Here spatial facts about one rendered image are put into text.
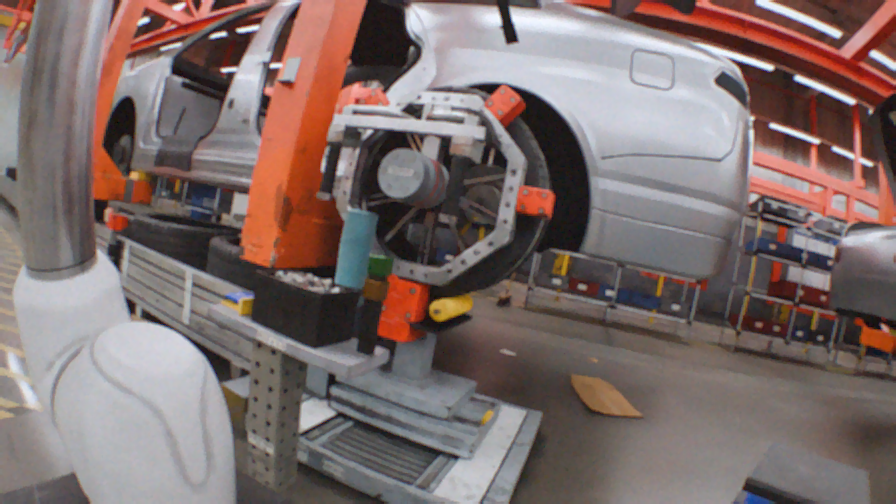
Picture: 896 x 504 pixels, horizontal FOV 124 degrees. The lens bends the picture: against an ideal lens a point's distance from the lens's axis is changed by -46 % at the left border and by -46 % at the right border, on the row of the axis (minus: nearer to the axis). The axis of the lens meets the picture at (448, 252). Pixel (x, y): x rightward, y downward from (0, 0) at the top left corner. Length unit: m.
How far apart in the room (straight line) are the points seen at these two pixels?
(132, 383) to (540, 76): 1.57
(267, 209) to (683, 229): 1.36
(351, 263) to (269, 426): 0.48
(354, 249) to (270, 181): 0.38
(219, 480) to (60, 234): 0.27
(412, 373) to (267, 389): 0.57
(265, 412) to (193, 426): 0.73
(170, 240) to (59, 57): 1.89
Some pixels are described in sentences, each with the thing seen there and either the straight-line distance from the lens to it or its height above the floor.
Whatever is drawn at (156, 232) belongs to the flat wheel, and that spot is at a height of 0.45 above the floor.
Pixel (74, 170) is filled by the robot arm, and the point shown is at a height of 0.73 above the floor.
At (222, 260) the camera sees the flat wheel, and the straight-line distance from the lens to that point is 1.81.
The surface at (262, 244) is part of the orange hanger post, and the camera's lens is 1.37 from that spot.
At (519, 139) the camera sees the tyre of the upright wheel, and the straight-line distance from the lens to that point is 1.26.
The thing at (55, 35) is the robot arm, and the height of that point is 0.85.
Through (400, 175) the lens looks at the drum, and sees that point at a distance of 1.09.
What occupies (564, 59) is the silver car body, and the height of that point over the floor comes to 1.45.
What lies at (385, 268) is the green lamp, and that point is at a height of 0.64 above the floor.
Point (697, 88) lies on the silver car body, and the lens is 1.69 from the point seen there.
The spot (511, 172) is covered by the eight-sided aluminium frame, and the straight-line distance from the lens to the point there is 1.16.
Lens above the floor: 0.74
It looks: 3 degrees down
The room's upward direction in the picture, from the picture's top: 11 degrees clockwise
